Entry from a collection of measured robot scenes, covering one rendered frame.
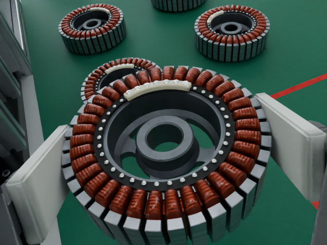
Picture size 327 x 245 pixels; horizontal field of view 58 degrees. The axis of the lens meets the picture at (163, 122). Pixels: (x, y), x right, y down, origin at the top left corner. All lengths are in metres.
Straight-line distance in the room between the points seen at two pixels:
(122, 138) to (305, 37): 0.40
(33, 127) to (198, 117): 0.29
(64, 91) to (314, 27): 0.40
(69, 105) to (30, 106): 0.06
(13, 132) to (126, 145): 0.21
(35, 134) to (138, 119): 0.26
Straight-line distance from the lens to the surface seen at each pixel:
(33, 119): 0.45
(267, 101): 0.17
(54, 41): 0.59
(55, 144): 0.16
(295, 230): 0.32
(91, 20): 0.56
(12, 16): 0.66
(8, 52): 0.50
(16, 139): 0.37
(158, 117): 0.17
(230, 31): 0.48
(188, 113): 0.19
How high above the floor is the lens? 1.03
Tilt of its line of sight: 49 degrees down
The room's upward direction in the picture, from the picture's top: 10 degrees counter-clockwise
